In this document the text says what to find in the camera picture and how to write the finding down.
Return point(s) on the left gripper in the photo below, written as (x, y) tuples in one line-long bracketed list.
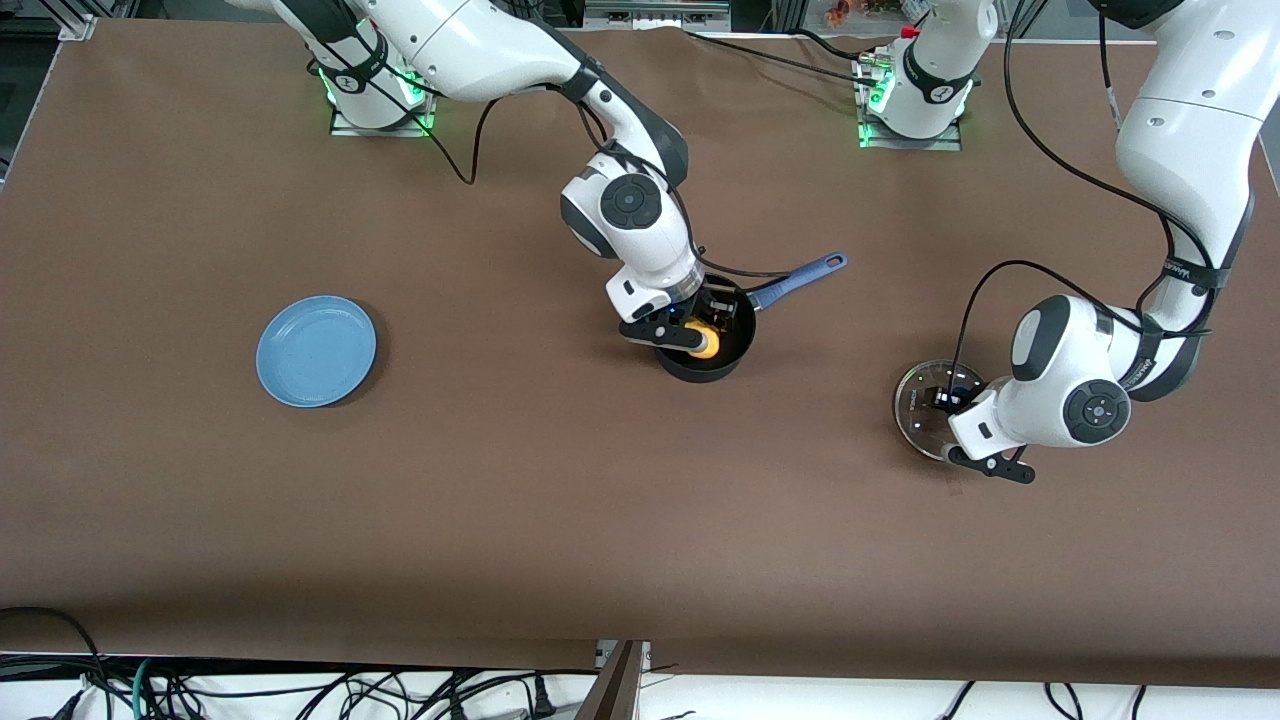
[(946, 398)]

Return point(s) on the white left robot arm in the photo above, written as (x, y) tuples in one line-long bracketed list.
[(1190, 130)]

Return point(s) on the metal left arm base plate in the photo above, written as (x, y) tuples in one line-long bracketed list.
[(950, 142)]

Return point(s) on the glass lid with blue knob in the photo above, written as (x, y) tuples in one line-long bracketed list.
[(920, 410)]

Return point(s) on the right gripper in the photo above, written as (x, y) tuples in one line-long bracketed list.
[(718, 304)]

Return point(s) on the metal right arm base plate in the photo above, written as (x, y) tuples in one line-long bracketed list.
[(345, 128)]

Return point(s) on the metal table leg bracket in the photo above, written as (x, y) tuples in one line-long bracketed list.
[(615, 685)]

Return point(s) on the yellow potato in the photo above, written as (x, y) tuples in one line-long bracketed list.
[(705, 342)]

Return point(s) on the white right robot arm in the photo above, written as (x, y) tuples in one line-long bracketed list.
[(480, 45)]

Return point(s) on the blue round plate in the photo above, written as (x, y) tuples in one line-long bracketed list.
[(316, 350)]

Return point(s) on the orange toy clutter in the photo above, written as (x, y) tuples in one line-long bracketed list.
[(850, 10)]

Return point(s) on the brown table cover sheet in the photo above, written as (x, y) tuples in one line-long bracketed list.
[(600, 500)]

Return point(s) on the grey metal rail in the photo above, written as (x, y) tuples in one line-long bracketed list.
[(655, 12)]

